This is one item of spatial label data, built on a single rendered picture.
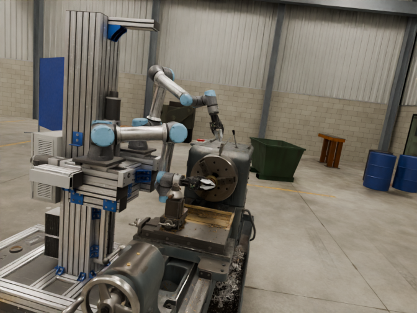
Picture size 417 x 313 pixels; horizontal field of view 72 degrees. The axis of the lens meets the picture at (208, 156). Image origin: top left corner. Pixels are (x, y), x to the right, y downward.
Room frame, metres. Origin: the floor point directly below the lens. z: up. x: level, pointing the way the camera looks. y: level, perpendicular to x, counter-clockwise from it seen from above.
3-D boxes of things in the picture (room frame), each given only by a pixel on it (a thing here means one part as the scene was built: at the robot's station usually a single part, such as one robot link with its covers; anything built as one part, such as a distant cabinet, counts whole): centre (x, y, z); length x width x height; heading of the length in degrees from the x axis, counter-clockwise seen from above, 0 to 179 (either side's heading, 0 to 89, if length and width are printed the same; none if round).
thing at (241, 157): (2.29, -0.11, 1.06); 0.59 x 0.48 x 0.39; 169
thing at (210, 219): (1.62, -0.01, 0.89); 0.36 x 0.30 x 0.04; 79
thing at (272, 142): (6.92, -1.58, 0.43); 1.34 x 0.94 x 0.85; 9
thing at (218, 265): (1.23, 0.07, 0.90); 0.47 x 0.30 x 0.06; 79
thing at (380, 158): (7.09, -4.32, 0.44); 0.59 x 0.59 x 0.88
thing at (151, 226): (1.28, 0.07, 0.95); 0.43 x 0.17 x 0.05; 79
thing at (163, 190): (1.74, 0.25, 0.98); 0.11 x 0.08 x 0.11; 23
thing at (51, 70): (7.60, 3.96, 1.18); 4.12 x 0.80 x 2.35; 48
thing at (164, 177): (1.72, 0.24, 1.08); 0.11 x 0.08 x 0.09; 79
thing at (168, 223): (1.32, 0.13, 0.99); 0.20 x 0.10 x 0.05; 169
